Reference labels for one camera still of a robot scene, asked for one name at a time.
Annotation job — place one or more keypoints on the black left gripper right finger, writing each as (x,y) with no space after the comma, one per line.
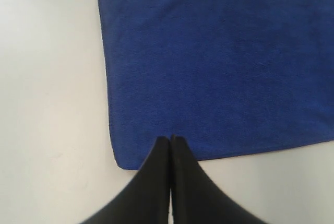
(195,197)

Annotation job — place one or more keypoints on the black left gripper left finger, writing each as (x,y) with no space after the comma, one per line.
(146,198)

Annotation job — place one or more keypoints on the blue microfibre towel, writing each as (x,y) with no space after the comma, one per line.
(234,77)

